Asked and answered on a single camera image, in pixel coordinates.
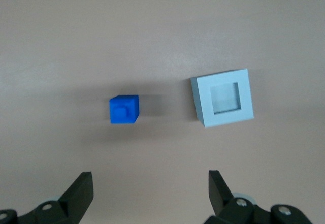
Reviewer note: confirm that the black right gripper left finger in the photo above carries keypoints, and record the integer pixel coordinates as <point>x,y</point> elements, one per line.
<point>73,203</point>

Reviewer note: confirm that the blue cube part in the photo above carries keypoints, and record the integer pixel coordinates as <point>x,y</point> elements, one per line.
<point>123,111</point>

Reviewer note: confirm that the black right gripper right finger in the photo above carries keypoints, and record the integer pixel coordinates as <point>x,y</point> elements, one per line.
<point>221,198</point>

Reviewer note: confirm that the gray square base block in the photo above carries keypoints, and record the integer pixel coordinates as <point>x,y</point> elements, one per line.
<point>205,102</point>

